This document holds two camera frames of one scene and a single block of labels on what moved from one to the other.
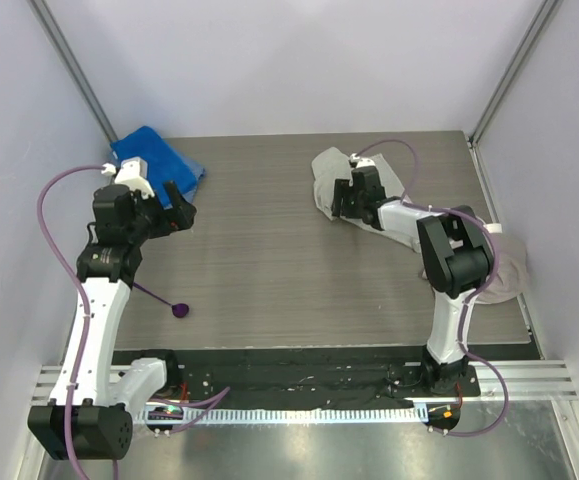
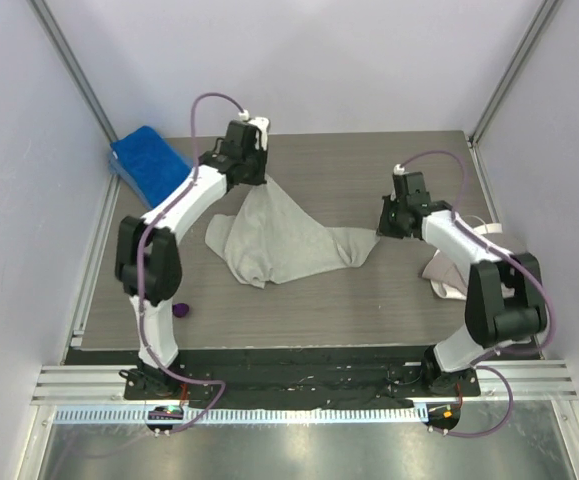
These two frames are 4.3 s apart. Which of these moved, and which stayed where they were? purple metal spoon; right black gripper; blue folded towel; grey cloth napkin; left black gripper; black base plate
Moved: grey cloth napkin; right black gripper; left black gripper
Stayed: blue folded towel; black base plate; purple metal spoon
